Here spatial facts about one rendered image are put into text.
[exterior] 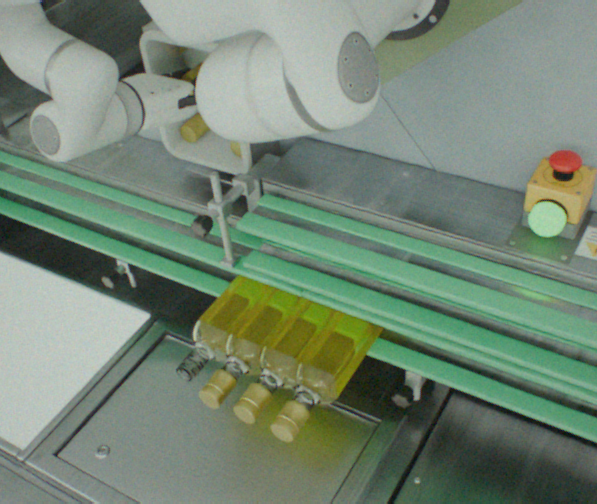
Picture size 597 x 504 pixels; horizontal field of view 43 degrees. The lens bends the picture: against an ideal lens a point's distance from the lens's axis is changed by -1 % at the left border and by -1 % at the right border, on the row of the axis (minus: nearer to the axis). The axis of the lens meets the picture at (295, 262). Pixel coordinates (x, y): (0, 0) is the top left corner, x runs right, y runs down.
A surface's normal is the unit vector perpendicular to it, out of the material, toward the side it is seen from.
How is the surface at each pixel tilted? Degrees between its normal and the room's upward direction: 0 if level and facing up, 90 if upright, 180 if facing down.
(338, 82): 68
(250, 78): 30
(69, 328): 90
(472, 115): 0
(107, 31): 90
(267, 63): 43
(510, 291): 90
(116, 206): 90
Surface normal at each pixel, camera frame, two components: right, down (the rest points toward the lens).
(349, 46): 0.71, 0.01
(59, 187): -0.09, -0.73
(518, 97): -0.51, 0.61
